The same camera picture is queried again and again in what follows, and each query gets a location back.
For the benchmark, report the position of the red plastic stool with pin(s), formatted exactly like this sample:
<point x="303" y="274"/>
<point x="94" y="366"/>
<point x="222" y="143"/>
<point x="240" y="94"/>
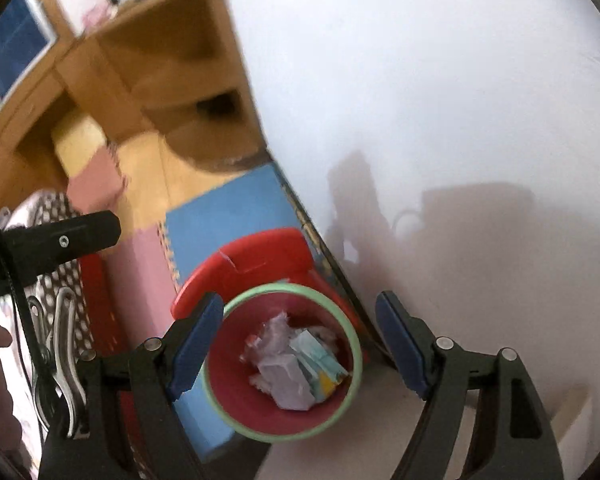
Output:
<point x="260" y="255"/>

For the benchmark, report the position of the brown polka dot cloth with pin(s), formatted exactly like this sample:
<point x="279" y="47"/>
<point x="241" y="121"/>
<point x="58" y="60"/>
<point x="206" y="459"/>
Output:
<point x="50" y="207"/>

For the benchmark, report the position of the yellow foam mat tile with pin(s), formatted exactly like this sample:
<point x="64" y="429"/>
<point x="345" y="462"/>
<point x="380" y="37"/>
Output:
<point x="77" y="145"/>

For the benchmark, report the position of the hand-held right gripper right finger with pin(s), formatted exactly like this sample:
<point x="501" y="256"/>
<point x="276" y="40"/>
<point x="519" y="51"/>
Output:
<point x="402" y="350"/>

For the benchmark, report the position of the blue foam mat tile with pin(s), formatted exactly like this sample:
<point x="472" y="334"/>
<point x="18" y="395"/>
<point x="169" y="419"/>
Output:
<point x="220" y="220"/>

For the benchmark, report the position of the metal spring clip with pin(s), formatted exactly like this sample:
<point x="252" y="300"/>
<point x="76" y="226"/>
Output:
<point x="65" y="340"/>

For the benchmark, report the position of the wood framed window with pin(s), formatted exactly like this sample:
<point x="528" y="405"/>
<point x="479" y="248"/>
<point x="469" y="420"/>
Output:
<point x="15" y="40"/>

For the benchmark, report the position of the white plastic wrapper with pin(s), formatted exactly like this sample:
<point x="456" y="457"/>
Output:
<point x="275" y="335"/>

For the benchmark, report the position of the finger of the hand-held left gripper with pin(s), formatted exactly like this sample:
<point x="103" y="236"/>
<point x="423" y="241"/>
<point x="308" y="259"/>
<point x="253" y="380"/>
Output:
<point x="70" y="242"/>

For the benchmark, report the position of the pale lilac paper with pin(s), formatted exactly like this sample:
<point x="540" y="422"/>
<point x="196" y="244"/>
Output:
<point x="282" y="377"/>

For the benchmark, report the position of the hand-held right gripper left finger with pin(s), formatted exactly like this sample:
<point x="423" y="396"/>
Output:
<point x="195" y="350"/>

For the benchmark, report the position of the wooden desk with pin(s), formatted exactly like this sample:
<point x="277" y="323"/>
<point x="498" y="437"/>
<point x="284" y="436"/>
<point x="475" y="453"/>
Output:
<point x="170" y="35"/>

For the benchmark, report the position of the pink foam mat tile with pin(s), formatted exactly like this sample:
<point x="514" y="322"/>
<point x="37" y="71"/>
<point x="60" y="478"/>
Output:
<point x="140" y="270"/>
<point x="95" y="185"/>

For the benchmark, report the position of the red bin with green rim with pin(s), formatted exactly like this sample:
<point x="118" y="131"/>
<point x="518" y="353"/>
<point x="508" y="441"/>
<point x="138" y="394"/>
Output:
<point x="240" y="410"/>

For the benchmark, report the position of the red seat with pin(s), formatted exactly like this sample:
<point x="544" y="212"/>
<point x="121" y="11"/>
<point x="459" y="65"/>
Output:
<point x="94" y="285"/>

